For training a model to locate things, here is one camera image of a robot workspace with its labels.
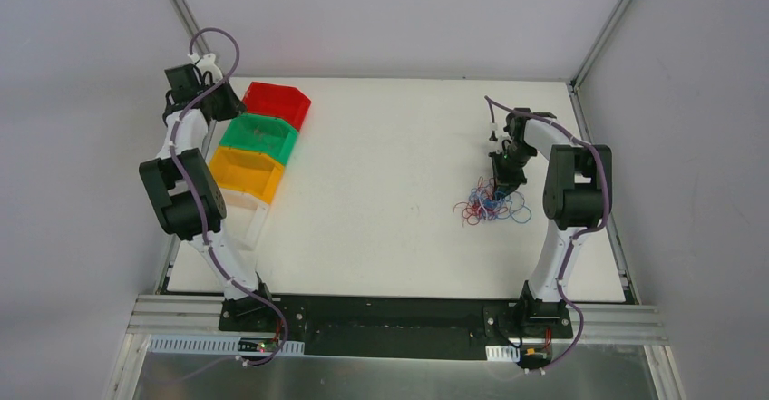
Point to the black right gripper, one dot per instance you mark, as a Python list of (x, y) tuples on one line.
[(505, 170)]

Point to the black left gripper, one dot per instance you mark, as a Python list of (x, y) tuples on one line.
[(223, 102)]

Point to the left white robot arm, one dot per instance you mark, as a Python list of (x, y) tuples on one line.
[(184, 196)]

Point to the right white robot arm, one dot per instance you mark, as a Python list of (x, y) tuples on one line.
[(576, 200)]

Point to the green plastic bin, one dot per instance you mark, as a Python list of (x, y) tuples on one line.
[(264, 134)]

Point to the red plastic bin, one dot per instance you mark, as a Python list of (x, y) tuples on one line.
[(277, 100)]

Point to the yellow plastic bin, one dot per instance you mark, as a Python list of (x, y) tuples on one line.
[(254, 173)]

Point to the clear plastic bin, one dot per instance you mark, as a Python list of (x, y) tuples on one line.
[(245, 219)]

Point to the right controller board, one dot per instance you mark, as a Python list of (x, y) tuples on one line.
[(533, 359)]

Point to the controller board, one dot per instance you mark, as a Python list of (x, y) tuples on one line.
[(257, 346), (533, 359)]

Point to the left controller board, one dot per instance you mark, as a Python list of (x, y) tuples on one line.
[(257, 346)]

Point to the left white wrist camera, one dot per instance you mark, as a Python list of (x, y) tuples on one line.
[(207, 63)]

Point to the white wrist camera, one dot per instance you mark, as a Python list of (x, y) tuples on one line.
[(493, 136), (207, 63)]

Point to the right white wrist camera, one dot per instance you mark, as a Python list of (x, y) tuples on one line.
[(493, 136)]

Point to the aluminium front rail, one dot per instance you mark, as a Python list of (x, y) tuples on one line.
[(599, 323)]

